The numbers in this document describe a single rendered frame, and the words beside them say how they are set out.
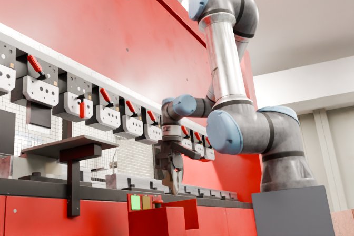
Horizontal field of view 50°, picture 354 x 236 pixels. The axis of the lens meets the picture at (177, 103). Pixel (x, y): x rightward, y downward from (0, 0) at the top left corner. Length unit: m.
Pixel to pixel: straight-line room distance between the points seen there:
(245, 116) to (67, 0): 1.01
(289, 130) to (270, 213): 0.23
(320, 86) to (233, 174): 3.40
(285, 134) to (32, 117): 0.86
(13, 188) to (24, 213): 0.08
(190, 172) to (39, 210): 2.38
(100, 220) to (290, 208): 0.68
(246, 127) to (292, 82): 5.46
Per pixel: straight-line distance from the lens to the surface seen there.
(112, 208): 1.48
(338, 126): 10.83
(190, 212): 1.45
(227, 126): 0.97
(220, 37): 1.12
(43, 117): 1.47
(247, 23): 1.26
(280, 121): 1.07
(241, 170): 3.29
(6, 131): 2.03
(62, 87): 1.57
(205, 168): 3.40
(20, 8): 1.51
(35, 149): 1.32
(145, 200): 1.44
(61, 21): 1.66
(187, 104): 1.34
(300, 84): 6.42
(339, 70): 6.50
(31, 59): 1.40
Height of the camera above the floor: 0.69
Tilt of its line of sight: 19 degrees up
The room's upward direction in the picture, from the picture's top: 5 degrees counter-clockwise
